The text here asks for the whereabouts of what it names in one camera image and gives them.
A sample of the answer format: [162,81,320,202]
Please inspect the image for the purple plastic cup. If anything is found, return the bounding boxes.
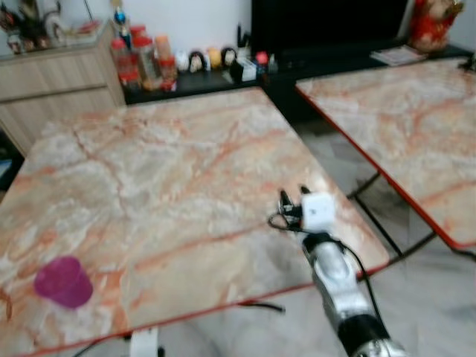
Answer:
[33,256,94,310]

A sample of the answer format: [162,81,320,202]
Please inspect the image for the black low tv console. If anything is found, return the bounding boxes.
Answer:
[122,45,476,126]

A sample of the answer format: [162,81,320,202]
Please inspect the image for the small black figurine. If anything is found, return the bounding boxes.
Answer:
[190,51,208,74]
[222,47,239,69]

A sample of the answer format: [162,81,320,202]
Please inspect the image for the small yellow figurine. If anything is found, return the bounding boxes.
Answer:
[207,47,223,71]

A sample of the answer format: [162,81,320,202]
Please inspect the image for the flat white booklet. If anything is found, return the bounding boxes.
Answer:
[370,46,427,67]

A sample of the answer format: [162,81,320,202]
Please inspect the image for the black television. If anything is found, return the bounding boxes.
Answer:
[251,0,411,57]

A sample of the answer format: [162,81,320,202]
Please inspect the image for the small white figurine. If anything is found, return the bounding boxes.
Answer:
[175,51,191,73]

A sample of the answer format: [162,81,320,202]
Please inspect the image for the small red-lidded jar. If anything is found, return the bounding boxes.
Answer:
[158,57,180,91]

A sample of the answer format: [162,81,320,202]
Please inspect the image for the tall red-lidded clear jar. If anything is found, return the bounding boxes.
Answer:
[134,33,161,85]

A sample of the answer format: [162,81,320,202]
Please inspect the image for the orange jar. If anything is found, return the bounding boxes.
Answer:
[154,34,174,61]

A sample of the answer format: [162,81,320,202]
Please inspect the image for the red-lidded jar with red contents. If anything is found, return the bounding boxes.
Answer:
[111,38,142,92]

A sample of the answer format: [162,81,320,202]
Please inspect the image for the red gold ornament figure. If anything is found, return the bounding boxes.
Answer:
[408,0,466,52]

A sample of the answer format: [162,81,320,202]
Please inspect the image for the blue bottle figure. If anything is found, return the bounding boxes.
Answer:
[111,0,132,32]

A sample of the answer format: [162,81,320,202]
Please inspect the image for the light wooden cabinet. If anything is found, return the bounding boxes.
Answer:
[0,21,127,155]

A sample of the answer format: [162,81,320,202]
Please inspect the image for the dark ornament cluster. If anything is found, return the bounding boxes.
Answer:
[0,0,69,54]

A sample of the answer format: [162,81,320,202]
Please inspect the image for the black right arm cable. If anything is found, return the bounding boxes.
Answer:
[267,211,374,300]

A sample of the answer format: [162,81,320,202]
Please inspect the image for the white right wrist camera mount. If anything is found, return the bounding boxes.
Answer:
[300,192,338,234]

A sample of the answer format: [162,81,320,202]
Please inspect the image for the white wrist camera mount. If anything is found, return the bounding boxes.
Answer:
[129,327,161,357]
[300,192,338,234]

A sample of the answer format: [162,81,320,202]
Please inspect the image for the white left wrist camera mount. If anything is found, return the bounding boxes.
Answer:
[129,327,161,357]

